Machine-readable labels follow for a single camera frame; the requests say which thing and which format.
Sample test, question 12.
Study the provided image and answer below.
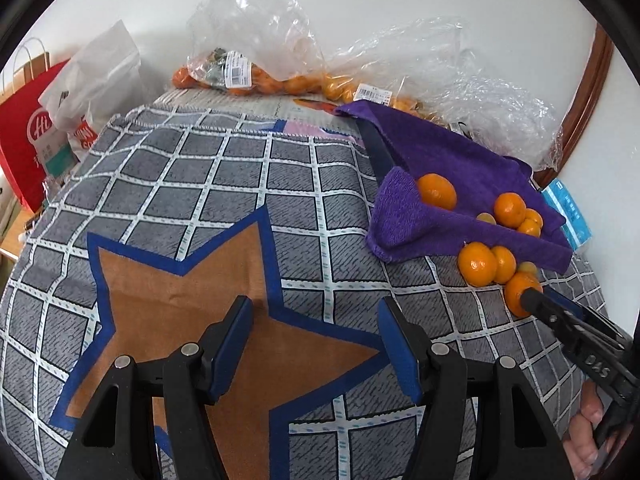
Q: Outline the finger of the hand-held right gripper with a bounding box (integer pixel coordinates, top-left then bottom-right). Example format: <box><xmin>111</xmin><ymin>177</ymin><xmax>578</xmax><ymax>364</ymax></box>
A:
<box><xmin>541</xmin><ymin>285</ymin><xmax>633</xmax><ymax>348</ymax></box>
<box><xmin>519</xmin><ymin>287</ymin><xmax>632</xmax><ymax>386</ymax></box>

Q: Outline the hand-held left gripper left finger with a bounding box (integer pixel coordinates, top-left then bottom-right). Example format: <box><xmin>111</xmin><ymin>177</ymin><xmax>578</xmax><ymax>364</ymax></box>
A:
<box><xmin>55</xmin><ymin>296</ymin><xmax>252</xmax><ymax>480</ymax></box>

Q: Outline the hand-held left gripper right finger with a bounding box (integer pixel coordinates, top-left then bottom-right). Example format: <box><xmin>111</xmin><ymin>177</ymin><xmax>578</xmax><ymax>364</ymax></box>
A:
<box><xmin>378</xmin><ymin>297</ymin><xmax>576</xmax><ymax>480</ymax></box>

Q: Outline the large orange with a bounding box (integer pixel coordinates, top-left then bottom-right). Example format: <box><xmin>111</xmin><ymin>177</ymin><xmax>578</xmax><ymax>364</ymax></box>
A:
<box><xmin>416</xmin><ymin>173</ymin><xmax>458</xmax><ymax>211</ymax></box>
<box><xmin>494</xmin><ymin>192</ymin><xmax>527</xmax><ymax>228</ymax></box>

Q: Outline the purple towel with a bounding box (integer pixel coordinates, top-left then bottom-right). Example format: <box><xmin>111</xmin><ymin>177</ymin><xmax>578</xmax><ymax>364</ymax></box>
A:
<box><xmin>336</xmin><ymin>101</ymin><xmax>573</xmax><ymax>273</ymax></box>

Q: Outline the person's right hand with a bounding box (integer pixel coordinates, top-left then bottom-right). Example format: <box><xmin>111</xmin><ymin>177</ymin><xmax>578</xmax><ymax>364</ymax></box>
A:
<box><xmin>564</xmin><ymin>385</ymin><xmax>617</xmax><ymax>480</ymax></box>

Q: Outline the blue tissue pack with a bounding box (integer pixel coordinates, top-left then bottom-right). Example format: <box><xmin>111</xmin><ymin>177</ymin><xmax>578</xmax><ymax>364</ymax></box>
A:
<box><xmin>541</xmin><ymin>180</ymin><xmax>592</xmax><ymax>251</ymax></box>

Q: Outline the checked blanket with star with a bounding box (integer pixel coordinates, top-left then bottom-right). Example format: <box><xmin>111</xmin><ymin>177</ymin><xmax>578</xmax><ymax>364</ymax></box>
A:
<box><xmin>0</xmin><ymin>105</ymin><xmax>636</xmax><ymax>480</ymax></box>

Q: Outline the crumpled clear plastic bag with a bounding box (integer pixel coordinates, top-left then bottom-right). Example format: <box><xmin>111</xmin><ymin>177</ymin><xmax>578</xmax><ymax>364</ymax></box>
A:
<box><xmin>435</xmin><ymin>72</ymin><xmax>565</xmax><ymax>173</ymax></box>

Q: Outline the wooden furniture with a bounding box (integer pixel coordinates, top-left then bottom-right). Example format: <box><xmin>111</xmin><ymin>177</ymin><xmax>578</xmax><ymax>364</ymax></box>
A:
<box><xmin>0</xmin><ymin>195</ymin><xmax>31</xmax><ymax>263</ymax></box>

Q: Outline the white bag with red print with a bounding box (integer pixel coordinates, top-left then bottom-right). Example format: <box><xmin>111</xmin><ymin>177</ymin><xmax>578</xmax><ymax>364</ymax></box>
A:
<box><xmin>64</xmin><ymin>110</ymin><xmax>102</xmax><ymax>162</ymax></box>

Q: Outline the pile of bagged oranges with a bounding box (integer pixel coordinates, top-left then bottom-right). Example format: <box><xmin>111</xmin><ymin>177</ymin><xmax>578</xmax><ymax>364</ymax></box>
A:
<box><xmin>320</xmin><ymin>74</ymin><xmax>443</xmax><ymax>123</ymax></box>
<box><xmin>172</xmin><ymin>57</ymin><xmax>326</xmax><ymax>98</ymax></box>

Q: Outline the white plastic bag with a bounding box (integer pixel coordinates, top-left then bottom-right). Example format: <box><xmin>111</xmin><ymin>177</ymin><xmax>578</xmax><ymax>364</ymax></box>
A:
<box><xmin>39</xmin><ymin>20</ymin><xmax>143</xmax><ymax>133</ymax></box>

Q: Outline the red paper bag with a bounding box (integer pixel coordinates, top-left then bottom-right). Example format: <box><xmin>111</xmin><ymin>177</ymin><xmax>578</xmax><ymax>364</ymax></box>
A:
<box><xmin>0</xmin><ymin>37</ymin><xmax>76</xmax><ymax>212</ymax></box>

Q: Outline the brown wooden door frame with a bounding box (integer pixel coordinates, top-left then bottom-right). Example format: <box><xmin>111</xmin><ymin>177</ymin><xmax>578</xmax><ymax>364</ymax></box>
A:
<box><xmin>532</xmin><ymin>22</ymin><xmax>616</xmax><ymax>187</ymax></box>

